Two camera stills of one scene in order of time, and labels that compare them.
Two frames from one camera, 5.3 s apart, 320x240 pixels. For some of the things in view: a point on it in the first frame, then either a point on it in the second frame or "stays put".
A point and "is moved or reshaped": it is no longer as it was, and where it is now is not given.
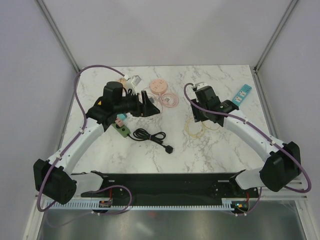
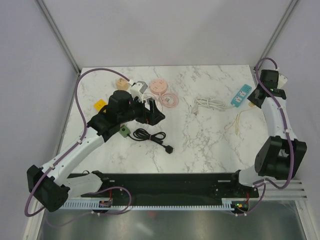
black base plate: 169,187 stays put
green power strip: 123,131 stays put
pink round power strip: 158,86 stays put
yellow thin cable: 204,126 is moved or reshaped
